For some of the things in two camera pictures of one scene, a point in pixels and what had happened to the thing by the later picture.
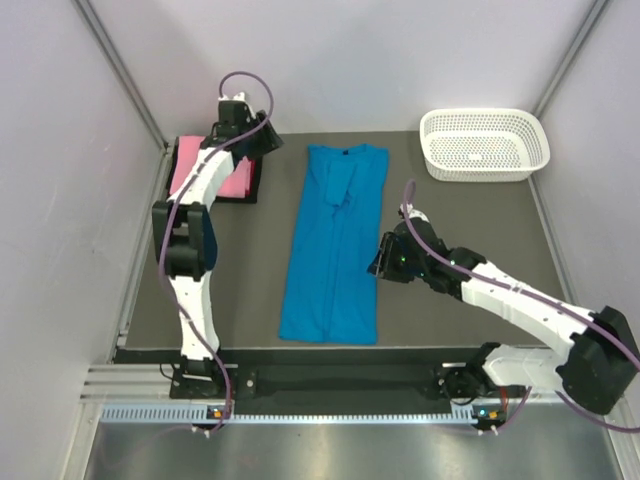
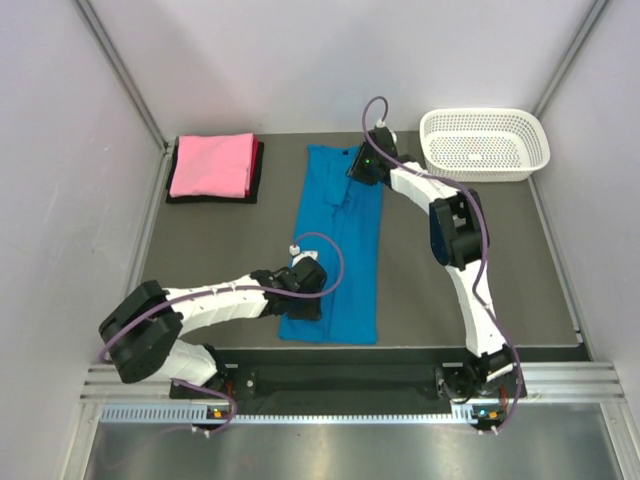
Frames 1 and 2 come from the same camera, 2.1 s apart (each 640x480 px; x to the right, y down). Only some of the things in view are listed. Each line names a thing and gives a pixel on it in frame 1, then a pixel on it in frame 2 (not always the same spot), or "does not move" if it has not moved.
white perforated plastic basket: [483, 145] does not move
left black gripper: [269, 141] → [312, 312]
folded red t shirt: [252, 180] does not move
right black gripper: [383, 265] → [355, 172]
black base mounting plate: [339, 378] does not move
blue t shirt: [332, 292] does not move
